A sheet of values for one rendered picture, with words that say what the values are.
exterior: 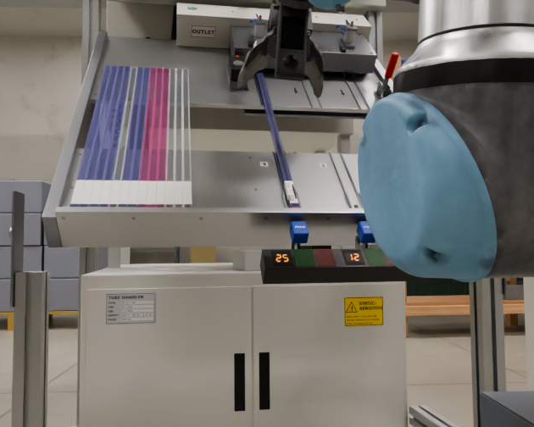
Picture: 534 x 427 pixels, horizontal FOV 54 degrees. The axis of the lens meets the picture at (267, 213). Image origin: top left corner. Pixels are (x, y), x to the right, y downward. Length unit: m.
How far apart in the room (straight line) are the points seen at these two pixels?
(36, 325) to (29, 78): 9.00
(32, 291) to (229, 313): 0.44
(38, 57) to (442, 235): 9.61
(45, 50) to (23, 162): 1.90
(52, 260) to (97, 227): 3.90
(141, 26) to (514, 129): 1.34
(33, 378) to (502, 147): 0.72
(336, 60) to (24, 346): 0.90
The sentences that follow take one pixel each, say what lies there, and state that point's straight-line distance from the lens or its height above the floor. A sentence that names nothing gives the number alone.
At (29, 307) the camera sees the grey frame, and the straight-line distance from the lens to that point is 0.86.
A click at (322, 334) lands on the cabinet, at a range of 1.18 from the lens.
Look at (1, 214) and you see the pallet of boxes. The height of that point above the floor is 0.95.
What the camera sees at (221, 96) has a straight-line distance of 1.16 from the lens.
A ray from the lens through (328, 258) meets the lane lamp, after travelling 0.80.
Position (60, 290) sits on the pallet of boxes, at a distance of 4.71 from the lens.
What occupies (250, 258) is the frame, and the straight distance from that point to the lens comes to 1.17.
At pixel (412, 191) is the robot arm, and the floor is 0.71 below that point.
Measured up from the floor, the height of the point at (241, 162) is 0.83.
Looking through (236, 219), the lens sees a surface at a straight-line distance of 0.81.
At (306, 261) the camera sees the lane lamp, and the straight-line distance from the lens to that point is 0.79.
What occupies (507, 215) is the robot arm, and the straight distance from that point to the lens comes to 0.32.
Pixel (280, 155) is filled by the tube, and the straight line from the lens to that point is 0.96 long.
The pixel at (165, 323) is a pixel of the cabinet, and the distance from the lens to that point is 1.13.
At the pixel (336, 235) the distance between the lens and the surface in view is 0.87.
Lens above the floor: 0.68
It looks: 4 degrees up
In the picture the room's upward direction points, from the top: straight up
